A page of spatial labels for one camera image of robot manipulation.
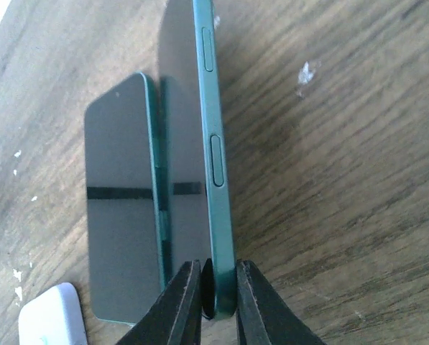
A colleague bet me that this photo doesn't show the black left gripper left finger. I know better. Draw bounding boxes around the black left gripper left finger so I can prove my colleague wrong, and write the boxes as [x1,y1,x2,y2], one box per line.
[117,260,202,345]

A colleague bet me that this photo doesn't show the black phone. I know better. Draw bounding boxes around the black phone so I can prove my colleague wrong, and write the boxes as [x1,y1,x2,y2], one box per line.
[84,72,165,324]

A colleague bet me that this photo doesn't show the lavender phone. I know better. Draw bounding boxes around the lavender phone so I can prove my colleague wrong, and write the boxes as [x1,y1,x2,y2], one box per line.
[18,282,88,344]

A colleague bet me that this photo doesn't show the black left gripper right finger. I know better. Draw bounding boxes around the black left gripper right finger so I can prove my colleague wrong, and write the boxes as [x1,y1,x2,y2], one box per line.
[236,260,324,344]

